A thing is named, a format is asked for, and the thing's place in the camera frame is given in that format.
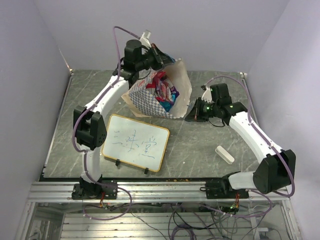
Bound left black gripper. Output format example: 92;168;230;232
138;44;178;72

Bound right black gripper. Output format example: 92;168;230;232
185;97;219;122

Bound pink snack packet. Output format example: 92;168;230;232
145;71;176;112

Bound blue checkered paper bag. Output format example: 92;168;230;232
121;58;192;119

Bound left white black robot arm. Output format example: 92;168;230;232
72;39;175;199

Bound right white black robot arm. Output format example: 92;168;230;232
185;83;296;198

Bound purple snack packet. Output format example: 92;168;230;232
170;86;180;102

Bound white whiteboard eraser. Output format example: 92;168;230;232
215;145;235;165

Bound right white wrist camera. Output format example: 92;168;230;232
201;85;213;104

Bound small whiteboard with yellow frame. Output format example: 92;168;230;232
101;114;170;173

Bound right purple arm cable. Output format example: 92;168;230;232
204;75;296;219

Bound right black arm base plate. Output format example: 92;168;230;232
199;178;249;200

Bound tangled floor cables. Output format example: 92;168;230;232
82;201;281;240

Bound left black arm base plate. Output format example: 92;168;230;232
71;180;118;200

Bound aluminium extrusion rail frame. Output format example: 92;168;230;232
26;180;292;204

